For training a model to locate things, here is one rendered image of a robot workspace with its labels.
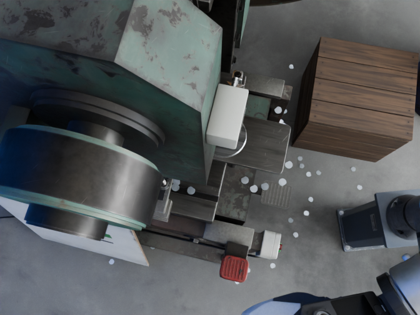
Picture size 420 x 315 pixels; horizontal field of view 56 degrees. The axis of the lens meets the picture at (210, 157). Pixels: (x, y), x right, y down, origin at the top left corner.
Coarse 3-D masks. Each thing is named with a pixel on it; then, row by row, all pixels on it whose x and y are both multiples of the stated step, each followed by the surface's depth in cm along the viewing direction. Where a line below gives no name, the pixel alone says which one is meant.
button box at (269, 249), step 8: (8, 216) 175; (152, 232) 151; (264, 232) 114; (272, 232) 114; (184, 240) 148; (264, 240) 113; (272, 240) 113; (280, 240) 114; (216, 248) 145; (224, 248) 144; (264, 248) 113; (272, 248) 113; (256, 256) 133; (264, 256) 113; (272, 256) 112
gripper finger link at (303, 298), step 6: (288, 294) 51; (294, 294) 51; (300, 294) 50; (306, 294) 50; (312, 294) 50; (276, 300) 52; (282, 300) 51; (288, 300) 51; (294, 300) 50; (300, 300) 50; (306, 300) 50; (312, 300) 49; (318, 300) 49
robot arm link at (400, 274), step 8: (408, 256) 47; (416, 256) 45; (400, 264) 45; (408, 264) 44; (416, 264) 43; (392, 272) 45; (400, 272) 44; (408, 272) 43; (416, 272) 43; (392, 280) 44; (400, 280) 44; (408, 280) 43; (416, 280) 42; (400, 288) 43; (408, 288) 43; (416, 288) 42; (400, 296) 43; (408, 296) 42; (416, 296) 42; (408, 304) 42; (416, 304) 42; (416, 312) 42
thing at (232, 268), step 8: (224, 256) 100; (232, 256) 99; (224, 264) 99; (232, 264) 99; (240, 264) 99; (248, 264) 99; (224, 272) 98; (232, 272) 98; (240, 272) 98; (232, 280) 98; (240, 280) 98
